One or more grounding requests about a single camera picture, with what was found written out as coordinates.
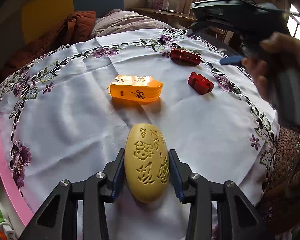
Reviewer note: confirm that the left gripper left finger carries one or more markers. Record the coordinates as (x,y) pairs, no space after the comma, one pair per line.
(57,216)

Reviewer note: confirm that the pale pink pillow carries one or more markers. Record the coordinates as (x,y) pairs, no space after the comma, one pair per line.
(119,21)

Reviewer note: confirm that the red metallic cylinder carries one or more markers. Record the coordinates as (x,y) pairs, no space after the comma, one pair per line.
(184,57)

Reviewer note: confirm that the orange plastic boat-shaped case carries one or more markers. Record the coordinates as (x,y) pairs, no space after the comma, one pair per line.
(143,89)

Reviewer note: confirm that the colour block headboard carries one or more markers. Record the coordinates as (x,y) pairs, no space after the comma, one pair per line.
(39,16)

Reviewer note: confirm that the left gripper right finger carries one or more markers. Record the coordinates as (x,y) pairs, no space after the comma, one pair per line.
(237,217)

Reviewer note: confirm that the box on desk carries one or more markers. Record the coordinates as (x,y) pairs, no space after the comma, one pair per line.
(157,4)

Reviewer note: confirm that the wooden side desk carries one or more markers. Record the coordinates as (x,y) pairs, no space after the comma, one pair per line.
(174,19)

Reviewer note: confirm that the white floral embroidered tablecloth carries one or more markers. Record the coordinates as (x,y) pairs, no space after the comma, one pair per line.
(58,120)

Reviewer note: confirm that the yellow carved oval object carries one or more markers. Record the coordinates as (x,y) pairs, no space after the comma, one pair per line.
(147,166)

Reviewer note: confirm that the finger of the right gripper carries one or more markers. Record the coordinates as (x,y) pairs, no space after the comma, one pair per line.
(235,60)

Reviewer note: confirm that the red puzzle piece block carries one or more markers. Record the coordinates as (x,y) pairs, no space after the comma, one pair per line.
(200,84)

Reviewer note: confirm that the person's right hand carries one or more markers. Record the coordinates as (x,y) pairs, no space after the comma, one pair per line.
(258,69)

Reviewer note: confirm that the rust orange quilted blanket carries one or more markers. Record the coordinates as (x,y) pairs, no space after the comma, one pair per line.
(77,27)

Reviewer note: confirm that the pink-rimmed white tray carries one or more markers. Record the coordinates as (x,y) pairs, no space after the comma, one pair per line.
(20,206)

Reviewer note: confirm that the wicker chair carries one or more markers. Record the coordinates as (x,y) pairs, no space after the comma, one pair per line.
(279,206)

